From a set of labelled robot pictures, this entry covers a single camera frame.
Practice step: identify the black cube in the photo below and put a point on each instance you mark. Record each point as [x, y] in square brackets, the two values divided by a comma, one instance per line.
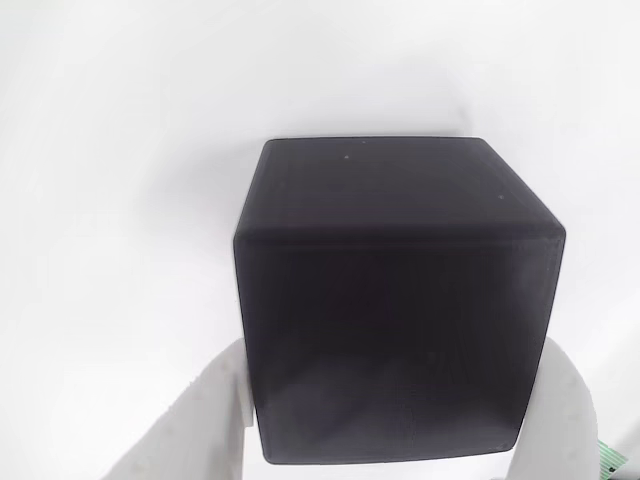
[400, 300]

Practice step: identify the green striped square marker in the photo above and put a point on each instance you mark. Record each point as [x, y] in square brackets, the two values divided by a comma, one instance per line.
[612, 462]

